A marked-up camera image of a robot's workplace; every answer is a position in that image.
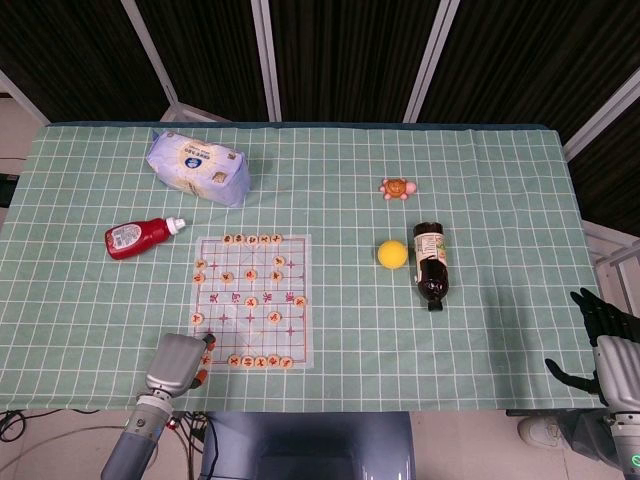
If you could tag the red ketchup squeeze bottle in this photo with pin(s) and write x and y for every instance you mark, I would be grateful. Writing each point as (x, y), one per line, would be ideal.
(132, 239)

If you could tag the white shoe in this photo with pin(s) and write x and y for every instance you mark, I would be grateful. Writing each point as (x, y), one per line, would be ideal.
(540, 432)

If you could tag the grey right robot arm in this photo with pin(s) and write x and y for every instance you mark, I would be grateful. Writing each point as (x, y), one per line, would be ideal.
(627, 440)

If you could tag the grey trouser leg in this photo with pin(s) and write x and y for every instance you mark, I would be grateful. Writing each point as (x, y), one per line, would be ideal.
(582, 435)

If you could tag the pink orange turtle toy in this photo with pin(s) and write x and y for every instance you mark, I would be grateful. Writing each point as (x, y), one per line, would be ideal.
(396, 188)

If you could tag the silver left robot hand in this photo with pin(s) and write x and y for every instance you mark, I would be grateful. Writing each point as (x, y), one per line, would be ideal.
(177, 362)

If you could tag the white metal rack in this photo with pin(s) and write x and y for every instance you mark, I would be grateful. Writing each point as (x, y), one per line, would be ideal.
(612, 255)

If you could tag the clear plastic chess board mat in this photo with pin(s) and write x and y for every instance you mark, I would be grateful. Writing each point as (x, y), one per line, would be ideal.
(235, 330)

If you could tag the brown glass bottle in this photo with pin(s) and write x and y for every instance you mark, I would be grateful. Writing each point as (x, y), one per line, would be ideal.
(431, 270)

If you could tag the green checked tablecloth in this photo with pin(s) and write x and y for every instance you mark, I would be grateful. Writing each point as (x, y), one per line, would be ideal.
(350, 325)

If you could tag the yellow ball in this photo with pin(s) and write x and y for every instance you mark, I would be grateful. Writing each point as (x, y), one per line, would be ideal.
(392, 255)

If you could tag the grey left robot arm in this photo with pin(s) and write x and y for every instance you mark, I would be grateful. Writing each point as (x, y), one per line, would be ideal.
(135, 440)

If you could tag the blue tissue pack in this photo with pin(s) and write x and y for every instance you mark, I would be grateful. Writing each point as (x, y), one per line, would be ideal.
(197, 167)

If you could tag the white partition frame post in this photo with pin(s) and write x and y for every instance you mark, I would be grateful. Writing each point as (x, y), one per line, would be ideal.
(430, 60)
(600, 120)
(150, 50)
(266, 60)
(25, 95)

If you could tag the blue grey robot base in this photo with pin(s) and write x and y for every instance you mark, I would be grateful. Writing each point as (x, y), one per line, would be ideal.
(310, 445)

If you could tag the black corrugated partition panel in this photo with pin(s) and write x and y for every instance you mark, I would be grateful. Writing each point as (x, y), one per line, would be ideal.
(612, 185)
(525, 60)
(210, 55)
(345, 60)
(75, 55)

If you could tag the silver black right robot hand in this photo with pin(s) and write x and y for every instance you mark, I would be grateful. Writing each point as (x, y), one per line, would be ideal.
(617, 365)

